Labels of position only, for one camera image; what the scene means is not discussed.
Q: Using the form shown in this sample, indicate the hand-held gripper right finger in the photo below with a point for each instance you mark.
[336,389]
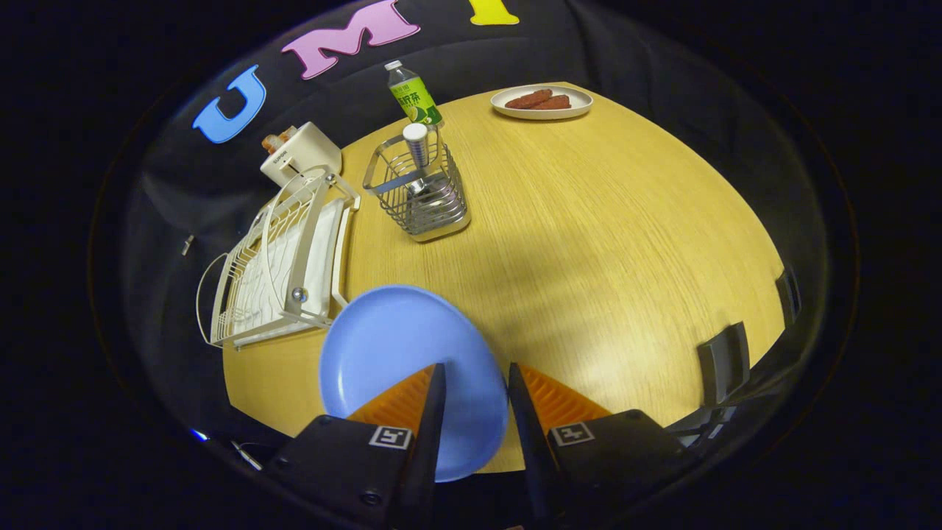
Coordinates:
[536,471]

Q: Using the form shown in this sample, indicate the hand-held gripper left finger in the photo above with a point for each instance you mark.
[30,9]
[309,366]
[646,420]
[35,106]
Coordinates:
[425,456]

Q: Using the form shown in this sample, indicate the blue plate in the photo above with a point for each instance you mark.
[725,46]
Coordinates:
[397,338]

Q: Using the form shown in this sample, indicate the white oval plate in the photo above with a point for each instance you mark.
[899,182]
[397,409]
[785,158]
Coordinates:
[574,99]

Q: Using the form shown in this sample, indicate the black chair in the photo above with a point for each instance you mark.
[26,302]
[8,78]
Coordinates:
[789,294]
[725,364]

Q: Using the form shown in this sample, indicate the small metal clip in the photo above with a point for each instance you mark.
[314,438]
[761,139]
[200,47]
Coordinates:
[188,244]

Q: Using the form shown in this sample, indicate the white toaster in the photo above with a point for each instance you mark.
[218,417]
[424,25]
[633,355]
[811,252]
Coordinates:
[309,151]

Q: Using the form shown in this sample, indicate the toasted bread slice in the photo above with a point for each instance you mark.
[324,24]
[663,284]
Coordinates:
[282,139]
[270,145]

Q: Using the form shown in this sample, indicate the green label drink bottle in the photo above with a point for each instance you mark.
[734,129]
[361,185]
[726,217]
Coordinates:
[416,99]

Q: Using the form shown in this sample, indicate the black backdrop cloth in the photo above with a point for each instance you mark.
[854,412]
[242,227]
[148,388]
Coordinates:
[346,103]

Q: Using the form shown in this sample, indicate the brown sausage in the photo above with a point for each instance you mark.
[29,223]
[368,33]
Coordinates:
[556,103]
[526,99]

